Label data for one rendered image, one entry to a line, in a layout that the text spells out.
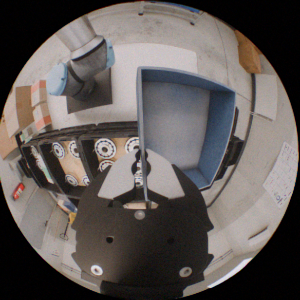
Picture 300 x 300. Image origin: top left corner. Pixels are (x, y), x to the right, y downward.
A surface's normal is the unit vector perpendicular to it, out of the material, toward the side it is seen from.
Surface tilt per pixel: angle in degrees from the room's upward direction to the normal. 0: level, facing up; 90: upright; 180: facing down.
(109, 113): 0
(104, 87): 4
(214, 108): 89
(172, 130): 1
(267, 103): 90
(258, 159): 90
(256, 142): 90
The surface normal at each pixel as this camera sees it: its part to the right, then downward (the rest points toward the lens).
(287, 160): -0.99, 0.08
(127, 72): 0.13, 0.48
